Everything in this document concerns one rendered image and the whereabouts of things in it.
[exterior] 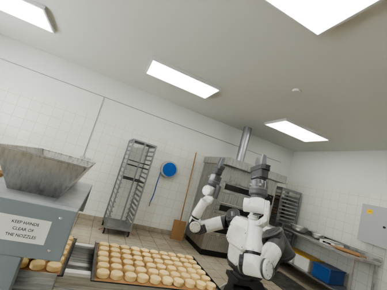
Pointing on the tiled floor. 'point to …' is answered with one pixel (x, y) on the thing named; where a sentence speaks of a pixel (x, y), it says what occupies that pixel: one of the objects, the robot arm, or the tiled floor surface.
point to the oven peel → (178, 229)
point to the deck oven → (226, 202)
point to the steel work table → (341, 254)
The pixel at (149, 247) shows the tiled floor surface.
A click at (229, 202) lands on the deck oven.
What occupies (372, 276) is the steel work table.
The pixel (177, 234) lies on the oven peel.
